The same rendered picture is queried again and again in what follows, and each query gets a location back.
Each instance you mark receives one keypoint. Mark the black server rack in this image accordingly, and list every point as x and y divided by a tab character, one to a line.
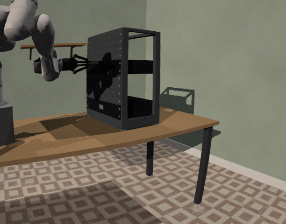
107	82

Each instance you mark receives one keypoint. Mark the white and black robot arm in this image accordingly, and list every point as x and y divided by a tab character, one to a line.
17	22

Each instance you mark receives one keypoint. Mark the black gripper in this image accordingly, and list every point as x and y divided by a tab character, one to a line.
71	63

